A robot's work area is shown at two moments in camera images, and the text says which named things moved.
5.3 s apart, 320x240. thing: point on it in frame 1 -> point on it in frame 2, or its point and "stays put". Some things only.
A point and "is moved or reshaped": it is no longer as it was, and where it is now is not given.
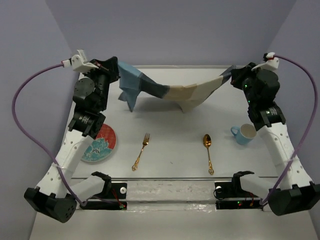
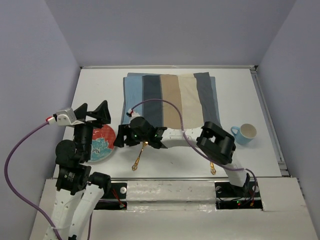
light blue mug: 244,133 stays put
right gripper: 240,73 -> 122,130
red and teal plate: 102,145 stays put
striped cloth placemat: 136,82 is moved or reshaped
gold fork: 145,141 stays put
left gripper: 109,68 -> 103,114
